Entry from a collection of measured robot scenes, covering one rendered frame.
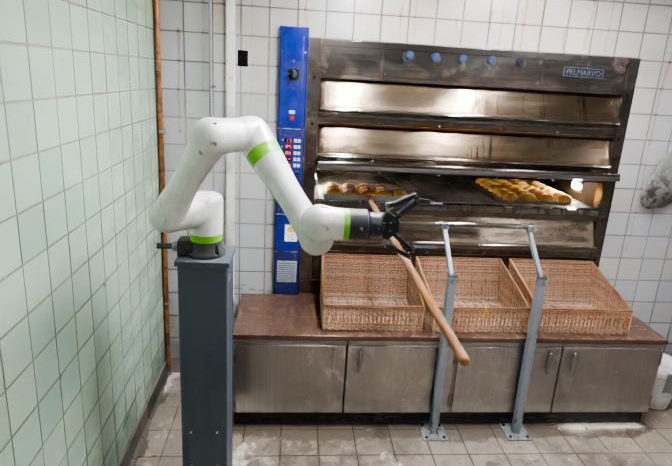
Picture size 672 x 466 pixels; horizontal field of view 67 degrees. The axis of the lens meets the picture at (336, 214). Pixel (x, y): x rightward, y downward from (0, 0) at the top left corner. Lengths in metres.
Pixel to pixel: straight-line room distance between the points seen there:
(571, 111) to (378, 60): 1.20
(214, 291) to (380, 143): 1.45
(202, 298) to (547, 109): 2.26
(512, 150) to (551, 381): 1.35
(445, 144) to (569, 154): 0.77
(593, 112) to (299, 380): 2.31
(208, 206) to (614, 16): 2.54
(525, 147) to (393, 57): 0.97
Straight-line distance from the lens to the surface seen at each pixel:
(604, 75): 3.49
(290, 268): 3.15
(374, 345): 2.84
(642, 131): 3.65
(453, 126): 3.13
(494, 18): 3.19
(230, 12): 2.99
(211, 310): 2.08
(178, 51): 3.04
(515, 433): 3.31
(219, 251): 2.03
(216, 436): 2.38
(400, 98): 3.04
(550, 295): 3.56
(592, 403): 3.47
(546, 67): 3.32
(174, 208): 1.83
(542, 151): 3.35
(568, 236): 3.57
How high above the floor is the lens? 1.91
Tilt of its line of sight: 15 degrees down
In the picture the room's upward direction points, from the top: 3 degrees clockwise
